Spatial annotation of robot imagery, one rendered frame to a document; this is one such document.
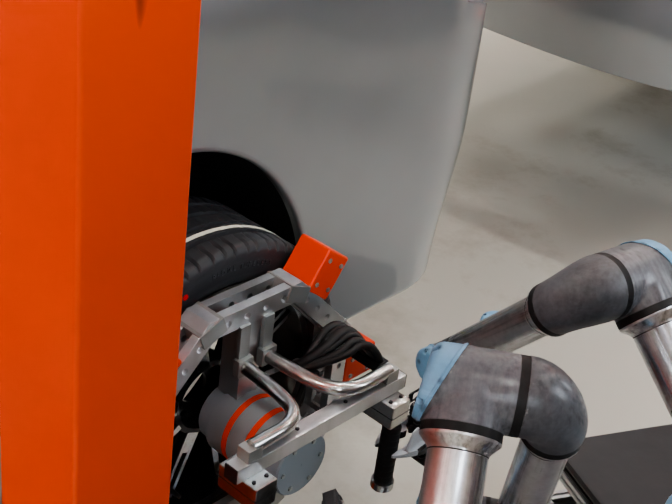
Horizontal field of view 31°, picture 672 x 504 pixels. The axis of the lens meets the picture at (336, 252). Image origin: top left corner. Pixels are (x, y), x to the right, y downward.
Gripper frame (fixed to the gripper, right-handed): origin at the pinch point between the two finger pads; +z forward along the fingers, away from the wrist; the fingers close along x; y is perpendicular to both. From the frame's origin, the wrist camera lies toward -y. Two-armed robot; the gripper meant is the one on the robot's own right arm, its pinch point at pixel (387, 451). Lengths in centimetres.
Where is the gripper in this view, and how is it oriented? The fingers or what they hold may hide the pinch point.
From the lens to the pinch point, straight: 229.7
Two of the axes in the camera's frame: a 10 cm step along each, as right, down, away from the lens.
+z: -6.8, 3.0, -6.7
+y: 1.2, -8.6, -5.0
